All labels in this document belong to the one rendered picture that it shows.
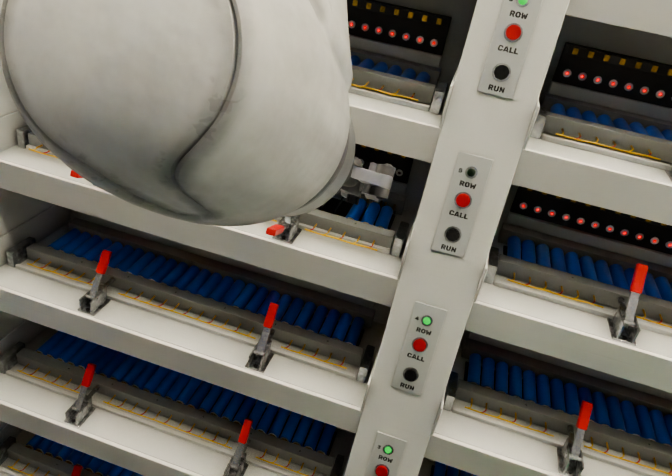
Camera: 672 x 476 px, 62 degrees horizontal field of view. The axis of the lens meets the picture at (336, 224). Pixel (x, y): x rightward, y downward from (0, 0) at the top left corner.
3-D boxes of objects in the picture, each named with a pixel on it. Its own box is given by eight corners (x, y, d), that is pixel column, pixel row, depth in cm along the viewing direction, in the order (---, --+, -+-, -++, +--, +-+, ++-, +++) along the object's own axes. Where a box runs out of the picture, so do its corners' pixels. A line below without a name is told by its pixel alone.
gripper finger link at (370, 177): (314, 142, 40) (384, 158, 38) (336, 155, 45) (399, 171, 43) (305, 174, 40) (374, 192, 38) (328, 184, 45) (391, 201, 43)
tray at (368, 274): (391, 307, 72) (408, 246, 67) (-10, 185, 81) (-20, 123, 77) (414, 235, 89) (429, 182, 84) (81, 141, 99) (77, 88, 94)
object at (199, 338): (356, 434, 77) (375, 360, 70) (-19, 304, 86) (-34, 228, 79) (384, 341, 94) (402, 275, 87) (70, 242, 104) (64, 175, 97)
